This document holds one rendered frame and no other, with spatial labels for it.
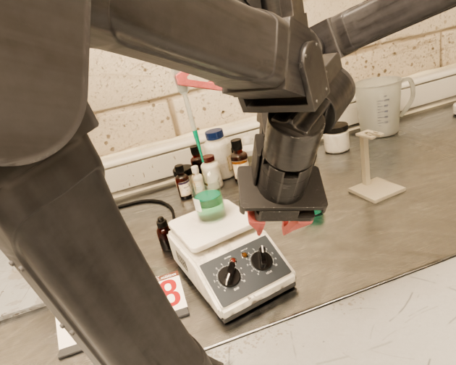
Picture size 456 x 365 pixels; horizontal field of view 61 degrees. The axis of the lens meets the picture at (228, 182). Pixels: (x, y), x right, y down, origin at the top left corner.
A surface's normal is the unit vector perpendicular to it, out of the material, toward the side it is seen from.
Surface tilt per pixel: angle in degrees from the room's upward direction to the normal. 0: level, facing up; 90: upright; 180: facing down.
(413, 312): 0
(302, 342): 0
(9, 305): 0
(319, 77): 90
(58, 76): 90
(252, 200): 30
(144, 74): 90
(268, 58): 87
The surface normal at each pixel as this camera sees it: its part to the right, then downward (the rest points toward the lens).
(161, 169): 0.28, 0.32
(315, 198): 0.04, -0.65
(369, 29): -0.46, 0.44
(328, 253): -0.19, -0.90
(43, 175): 0.74, 0.13
